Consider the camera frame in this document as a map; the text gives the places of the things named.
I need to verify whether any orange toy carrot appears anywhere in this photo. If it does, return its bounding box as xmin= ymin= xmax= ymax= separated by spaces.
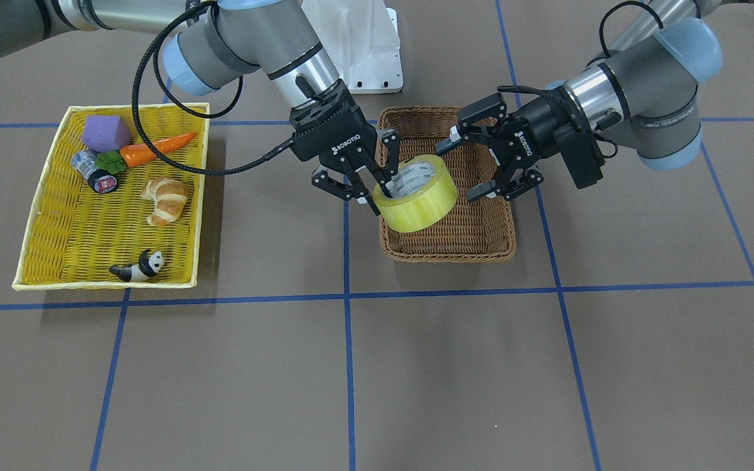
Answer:
xmin=94 ymin=132 xmax=197 ymax=176

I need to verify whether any toy croissant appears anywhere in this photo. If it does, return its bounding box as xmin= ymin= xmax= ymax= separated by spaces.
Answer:
xmin=139 ymin=177 xmax=189 ymax=227

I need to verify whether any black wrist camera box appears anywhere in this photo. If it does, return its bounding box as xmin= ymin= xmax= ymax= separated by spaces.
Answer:
xmin=552 ymin=111 xmax=609 ymax=190

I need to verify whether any yellow packing tape roll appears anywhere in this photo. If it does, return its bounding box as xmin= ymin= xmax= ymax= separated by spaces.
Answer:
xmin=372 ymin=154 xmax=458 ymax=233

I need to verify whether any yellow woven basket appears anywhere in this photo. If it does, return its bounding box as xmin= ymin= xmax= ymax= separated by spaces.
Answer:
xmin=12 ymin=105 xmax=206 ymax=291

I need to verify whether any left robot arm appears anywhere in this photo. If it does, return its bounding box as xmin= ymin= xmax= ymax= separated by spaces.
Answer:
xmin=436 ymin=1 xmax=723 ymax=202

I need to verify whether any toy panda figure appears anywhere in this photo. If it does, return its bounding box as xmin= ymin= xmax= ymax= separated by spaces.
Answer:
xmin=108 ymin=249 xmax=165 ymax=283

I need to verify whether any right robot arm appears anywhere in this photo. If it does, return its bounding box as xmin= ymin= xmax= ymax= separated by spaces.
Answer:
xmin=0 ymin=1 xmax=400 ymax=215

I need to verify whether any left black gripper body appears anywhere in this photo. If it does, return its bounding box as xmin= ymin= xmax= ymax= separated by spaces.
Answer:
xmin=492 ymin=98 xmax=577 ymax=178

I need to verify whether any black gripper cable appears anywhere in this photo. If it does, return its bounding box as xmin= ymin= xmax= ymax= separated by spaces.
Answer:
xmin=131 ymin=0 xmax=299 ymax=177

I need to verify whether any brown wicker basket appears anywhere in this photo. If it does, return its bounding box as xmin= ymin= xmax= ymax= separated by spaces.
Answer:
xmin=378 ymin=105 xmax=516 ymax=263

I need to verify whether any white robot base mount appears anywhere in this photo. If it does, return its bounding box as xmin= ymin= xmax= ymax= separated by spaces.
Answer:
xmin=301 ymin=1 xmax=404 ymax=95

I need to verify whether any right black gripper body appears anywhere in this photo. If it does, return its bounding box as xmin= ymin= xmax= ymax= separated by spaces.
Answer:
xmin=289 ymin=80 xmax=376 ymax=162

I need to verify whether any purple foam block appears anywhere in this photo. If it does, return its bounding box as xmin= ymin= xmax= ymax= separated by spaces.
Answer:
xmin=81 ymin=115 xmax=132 ymax=153

